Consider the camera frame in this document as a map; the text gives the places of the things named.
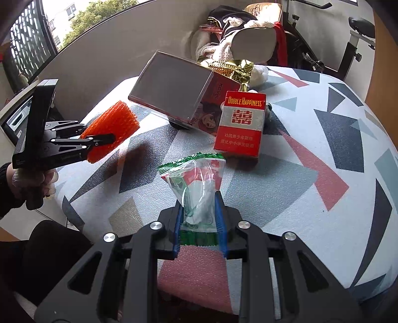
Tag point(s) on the black jacket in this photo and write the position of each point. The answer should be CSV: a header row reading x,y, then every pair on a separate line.
x,y
224,19

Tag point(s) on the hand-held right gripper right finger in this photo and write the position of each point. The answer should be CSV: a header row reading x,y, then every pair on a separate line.
x,y
221,223

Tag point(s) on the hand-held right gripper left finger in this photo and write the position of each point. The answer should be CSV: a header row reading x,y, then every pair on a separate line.
x,y
177,229

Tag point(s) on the gold foil wrapper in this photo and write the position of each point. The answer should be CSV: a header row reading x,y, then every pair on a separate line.
x,y
236,70

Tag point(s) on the patterned tablecloth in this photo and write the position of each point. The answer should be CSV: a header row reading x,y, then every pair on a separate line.
x,y
295,217

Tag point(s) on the white foam fruit net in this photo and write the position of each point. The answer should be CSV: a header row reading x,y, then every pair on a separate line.
x,y
260,75

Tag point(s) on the red cigarette box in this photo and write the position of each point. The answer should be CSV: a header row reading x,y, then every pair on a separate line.
x,y
239,130

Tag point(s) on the person's leg in black pants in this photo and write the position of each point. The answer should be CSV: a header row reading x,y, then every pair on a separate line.
x,y
46,257

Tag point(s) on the wooden panel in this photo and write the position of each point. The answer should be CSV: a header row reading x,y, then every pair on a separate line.
x,y
385,62

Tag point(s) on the green clear plastic wrapper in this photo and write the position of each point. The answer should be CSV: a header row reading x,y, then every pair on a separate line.
x,y
196,186

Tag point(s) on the white fleece garment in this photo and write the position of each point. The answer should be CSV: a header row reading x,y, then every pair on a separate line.
x,y
224,51

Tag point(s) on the black exercise bike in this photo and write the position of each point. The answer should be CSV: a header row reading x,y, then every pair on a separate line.
x,y
357,31

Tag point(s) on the clear plastic card box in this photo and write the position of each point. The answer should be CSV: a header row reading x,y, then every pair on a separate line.
x,y
171,87

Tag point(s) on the orange foam fruit net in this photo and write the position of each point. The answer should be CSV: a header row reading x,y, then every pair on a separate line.
x,y
112,124

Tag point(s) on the grey washing machine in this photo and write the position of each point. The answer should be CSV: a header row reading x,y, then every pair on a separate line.
x,y
17,116

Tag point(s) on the black window lattice screen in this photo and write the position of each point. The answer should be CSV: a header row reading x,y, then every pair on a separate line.
x,y
28,34

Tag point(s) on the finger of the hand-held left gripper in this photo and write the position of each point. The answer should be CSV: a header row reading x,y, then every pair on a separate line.
x,y
67,126
80,146

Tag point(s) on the person's left hand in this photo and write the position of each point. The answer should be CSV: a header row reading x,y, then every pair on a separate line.
x,y
49,183

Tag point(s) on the beige chair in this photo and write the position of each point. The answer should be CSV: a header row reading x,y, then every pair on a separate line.
x,y
258,40

